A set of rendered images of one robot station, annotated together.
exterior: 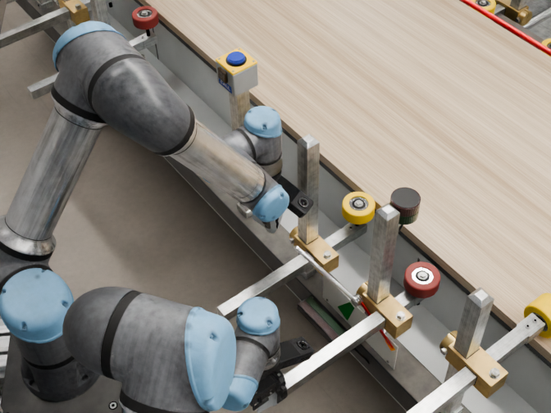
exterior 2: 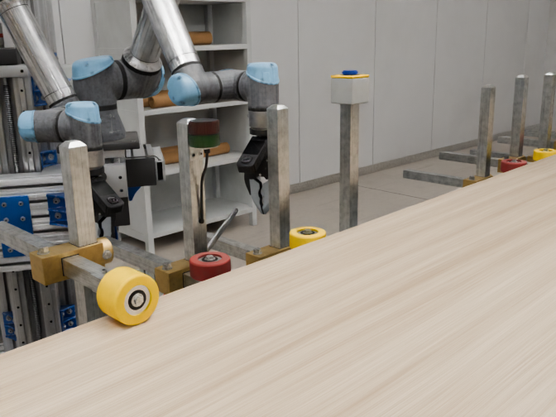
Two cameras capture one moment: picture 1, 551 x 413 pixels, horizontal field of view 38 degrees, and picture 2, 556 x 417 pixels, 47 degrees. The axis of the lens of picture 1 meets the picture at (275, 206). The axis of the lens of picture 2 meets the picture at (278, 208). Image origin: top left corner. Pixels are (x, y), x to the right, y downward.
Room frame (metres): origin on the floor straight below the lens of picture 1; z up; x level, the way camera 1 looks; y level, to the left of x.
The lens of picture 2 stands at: (0.98, -1.49, 1.33)
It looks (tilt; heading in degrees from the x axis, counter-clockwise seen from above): 16 degrees down; 81
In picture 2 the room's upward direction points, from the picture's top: 1 degrees counter-clockwise
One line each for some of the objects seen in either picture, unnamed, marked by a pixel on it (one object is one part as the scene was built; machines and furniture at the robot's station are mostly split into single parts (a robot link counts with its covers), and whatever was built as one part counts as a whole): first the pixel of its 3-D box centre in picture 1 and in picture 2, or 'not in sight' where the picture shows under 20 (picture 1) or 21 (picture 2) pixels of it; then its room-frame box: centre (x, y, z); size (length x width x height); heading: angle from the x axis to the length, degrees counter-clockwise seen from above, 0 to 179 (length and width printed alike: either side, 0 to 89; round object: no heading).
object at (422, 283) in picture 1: (420, 288); (211, 283); (1.04, -0.32, 0.85); 0.08 x 0.08 x 0.11
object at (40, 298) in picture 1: (40, 313); (96, 80); (0.78, 0.42, 1.21); 0.13 x 0.12 x 0.14; 34
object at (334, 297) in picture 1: (357, 320); not in sight; (1.02, -0.18, 0.75); 0.26 x 0.01 x 0.10; 36
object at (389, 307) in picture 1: (384, 306); (189, 273); (1.00, -0.24, 0.85); 0.14 x 0.06 x 0.05; 36
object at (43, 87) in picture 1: (94, 64); (457, 182); (1.96, 0.54, 0.81); 0.44 x 0.03 x 0.04; 126
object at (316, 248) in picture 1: (313, 248); (273, 257); (1.20, -0.09, 0.81); 0.14 x 0.06 x 0.05; 36
